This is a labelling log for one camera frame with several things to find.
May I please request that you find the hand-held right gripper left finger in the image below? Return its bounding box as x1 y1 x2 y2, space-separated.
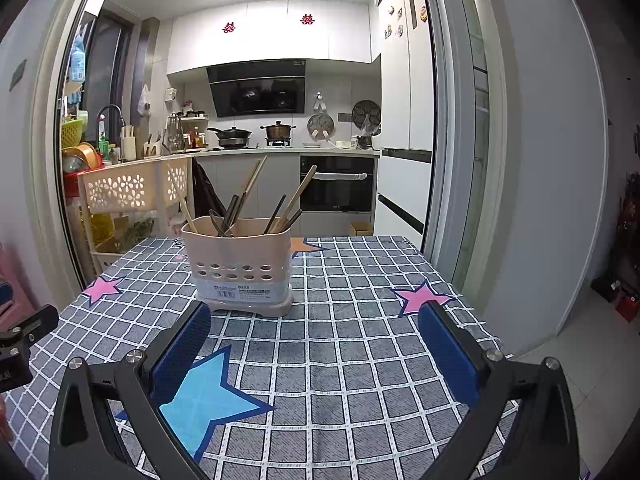
47 301 212 480

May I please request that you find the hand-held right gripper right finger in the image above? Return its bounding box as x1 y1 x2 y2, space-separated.
419 301 581 480

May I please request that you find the beige plastic utensil holder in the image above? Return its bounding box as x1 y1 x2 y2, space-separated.
181 215 295 318

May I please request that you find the wooden chopstick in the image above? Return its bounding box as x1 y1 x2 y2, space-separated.
272 172 313 233
175 189 199 235
235 155 268 223
227 160 265 236
277 164 318 231

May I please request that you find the pink plastic stool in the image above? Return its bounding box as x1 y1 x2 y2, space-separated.
0 242 36 321

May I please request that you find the yellow oil bottle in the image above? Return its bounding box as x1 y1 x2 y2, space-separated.
87 212 115 253

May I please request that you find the grey checked star tablecloth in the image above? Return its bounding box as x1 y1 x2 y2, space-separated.
0 235 518 480

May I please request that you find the beige flower-cutout storage trolley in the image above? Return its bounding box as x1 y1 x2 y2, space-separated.
77 156 196 273

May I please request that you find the orange round lid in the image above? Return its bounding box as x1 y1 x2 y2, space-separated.
72 142 103 170

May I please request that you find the green plastic basket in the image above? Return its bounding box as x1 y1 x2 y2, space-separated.
61 117 89 151

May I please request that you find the red floor box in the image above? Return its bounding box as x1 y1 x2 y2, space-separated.
614 292 640 323

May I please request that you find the black built-in oven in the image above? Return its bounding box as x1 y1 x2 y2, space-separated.
300 155 376 213

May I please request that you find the black kitchen faucet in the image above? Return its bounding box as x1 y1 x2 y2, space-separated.
95 105 127 147

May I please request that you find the glass jug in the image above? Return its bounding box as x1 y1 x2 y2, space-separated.
165 112 187 155

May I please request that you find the black wok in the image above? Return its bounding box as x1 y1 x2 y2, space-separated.
206 126 253 149

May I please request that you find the white rice cooker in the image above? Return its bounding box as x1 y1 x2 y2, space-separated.
350 132 383 151

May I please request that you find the blue hanging bag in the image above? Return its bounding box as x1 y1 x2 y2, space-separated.
69 35 87 83

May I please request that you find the brown cooking pot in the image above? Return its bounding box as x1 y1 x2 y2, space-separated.
260 120 297 142

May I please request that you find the round steamer rack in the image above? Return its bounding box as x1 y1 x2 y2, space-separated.
351 100 382 128
306 113 334 142

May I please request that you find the white refrigerator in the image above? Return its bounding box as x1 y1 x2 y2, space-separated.
372 0 437 256

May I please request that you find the black range hood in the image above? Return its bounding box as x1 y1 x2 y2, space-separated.
206 61 307 118

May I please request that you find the dark wall plate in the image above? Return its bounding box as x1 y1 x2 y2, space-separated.
9 59 28 92

